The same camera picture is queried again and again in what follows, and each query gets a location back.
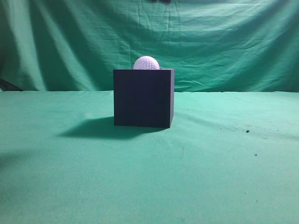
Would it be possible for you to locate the dark gripper tip at top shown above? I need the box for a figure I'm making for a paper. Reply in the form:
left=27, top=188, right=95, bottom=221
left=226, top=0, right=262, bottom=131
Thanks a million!
left=149, top=0, right=173, bottom=4

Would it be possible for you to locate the white dimpled golf ball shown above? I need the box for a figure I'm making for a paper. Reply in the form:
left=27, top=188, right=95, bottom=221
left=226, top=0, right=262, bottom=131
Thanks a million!
left=133, top=56, right=160, bottom=70

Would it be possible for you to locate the dark blue cube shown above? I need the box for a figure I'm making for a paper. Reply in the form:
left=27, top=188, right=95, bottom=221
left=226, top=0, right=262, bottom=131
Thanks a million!
left=113, top=69, right=175, bottom=128

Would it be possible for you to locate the green cloth backdrop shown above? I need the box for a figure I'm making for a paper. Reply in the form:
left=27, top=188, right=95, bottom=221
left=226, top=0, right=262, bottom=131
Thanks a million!
left=0, top=0, right=299, bottom=92

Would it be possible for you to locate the green table cloth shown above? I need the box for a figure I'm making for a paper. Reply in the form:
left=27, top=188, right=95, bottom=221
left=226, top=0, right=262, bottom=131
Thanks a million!
left=0, top=91, right=299, bottom=224

